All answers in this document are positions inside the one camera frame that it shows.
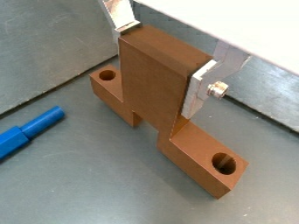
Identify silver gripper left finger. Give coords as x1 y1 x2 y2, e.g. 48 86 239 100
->
98 0 142 39

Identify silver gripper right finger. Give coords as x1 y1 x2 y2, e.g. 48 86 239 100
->
182 40 250 119

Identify brown T-shaped block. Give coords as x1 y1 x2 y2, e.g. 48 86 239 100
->
90 25 248 198

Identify blue peg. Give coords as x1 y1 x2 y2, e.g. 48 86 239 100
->
0 106 64 159

